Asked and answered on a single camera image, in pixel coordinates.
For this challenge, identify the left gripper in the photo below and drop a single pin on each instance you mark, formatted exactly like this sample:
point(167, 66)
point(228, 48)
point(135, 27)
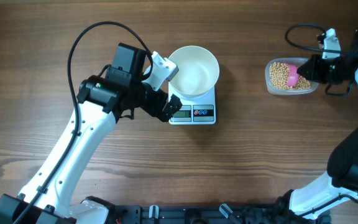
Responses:
point(154, 109)

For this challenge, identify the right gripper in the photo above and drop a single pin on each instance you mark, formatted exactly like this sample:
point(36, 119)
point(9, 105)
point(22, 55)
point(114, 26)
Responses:
point(313, 73)

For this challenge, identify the pink plastic scoop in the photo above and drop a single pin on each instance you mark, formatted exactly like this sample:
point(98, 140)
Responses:
point(293, 76)

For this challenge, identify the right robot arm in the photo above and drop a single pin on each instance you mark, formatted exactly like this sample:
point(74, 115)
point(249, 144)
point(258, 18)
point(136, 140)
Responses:
point(339, 183)

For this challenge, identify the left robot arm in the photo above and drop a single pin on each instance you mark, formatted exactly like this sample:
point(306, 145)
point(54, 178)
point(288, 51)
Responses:
point(100, 103)

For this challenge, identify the white digital kitchen scale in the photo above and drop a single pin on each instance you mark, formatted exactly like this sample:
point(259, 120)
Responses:
point(199, 110)

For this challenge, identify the white bowl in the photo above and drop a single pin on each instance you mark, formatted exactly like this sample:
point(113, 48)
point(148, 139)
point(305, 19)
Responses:
point(198, 71)

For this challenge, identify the clear plastic container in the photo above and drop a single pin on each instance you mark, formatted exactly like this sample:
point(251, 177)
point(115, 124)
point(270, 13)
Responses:
point(293, 61)

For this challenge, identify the soybeans in container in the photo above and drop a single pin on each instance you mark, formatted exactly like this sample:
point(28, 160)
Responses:
point(278, 76)

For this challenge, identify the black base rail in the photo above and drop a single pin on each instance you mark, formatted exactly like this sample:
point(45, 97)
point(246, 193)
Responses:
point(258, 214)

